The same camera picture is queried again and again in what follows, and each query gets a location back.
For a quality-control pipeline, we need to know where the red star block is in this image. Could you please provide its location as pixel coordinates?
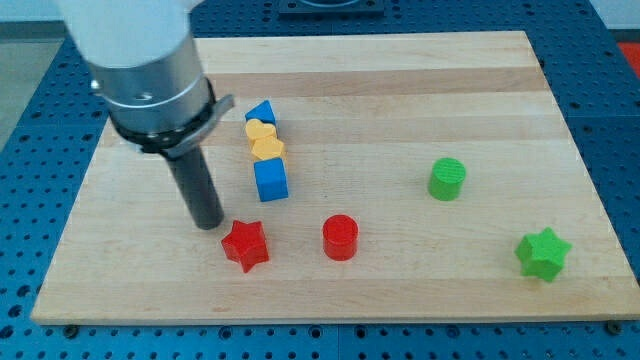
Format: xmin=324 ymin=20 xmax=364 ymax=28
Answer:
xmin=221 ymin=220 xmax=269 ymax=273

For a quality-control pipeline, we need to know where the blue triangle block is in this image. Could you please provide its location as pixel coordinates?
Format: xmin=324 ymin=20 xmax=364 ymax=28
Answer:
xmin=245 ymin=100 xmax=277 ymax=125

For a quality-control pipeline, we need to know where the yellow hexagon block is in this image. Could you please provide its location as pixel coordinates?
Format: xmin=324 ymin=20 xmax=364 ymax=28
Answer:
xmin=251 ymin=137 xmax=285 ymax=161

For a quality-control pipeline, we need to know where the green cylinder block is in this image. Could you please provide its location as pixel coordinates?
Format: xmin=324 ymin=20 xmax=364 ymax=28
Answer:
xmin=427 ymin=157 xmax=466 ymax=201

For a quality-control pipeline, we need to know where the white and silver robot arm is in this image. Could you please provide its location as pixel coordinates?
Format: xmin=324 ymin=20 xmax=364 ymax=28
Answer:
xmin=55 ymin=0 xmax=234 ymax=229

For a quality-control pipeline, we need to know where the yellow heart block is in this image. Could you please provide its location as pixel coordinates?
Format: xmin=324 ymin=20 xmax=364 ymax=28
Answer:
xmin=245 ymin=118 xmax=277 ymax=145

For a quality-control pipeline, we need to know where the red cylinder block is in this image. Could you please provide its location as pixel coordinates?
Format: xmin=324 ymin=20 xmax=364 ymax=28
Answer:
xmin=322 ymin=214 xmax=359 ymax=261

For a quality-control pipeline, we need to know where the wooden board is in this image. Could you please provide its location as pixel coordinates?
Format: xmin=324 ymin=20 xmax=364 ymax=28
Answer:
xmin=31 ymin=31 xmax=639 ymax=325

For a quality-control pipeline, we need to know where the blue cube block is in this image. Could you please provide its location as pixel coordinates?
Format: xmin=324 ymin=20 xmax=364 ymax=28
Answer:
xmin=254 ymin=158 xmax=289 ymax=202

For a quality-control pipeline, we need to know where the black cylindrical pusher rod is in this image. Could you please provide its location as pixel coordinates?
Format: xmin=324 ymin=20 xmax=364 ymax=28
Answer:
xmin=165 ymin=147 xmax=224 ymax=230

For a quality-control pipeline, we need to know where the green star block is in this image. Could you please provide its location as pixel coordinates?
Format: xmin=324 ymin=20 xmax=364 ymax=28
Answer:
xmin=514 ymin=227 xmax=573 ymax=283

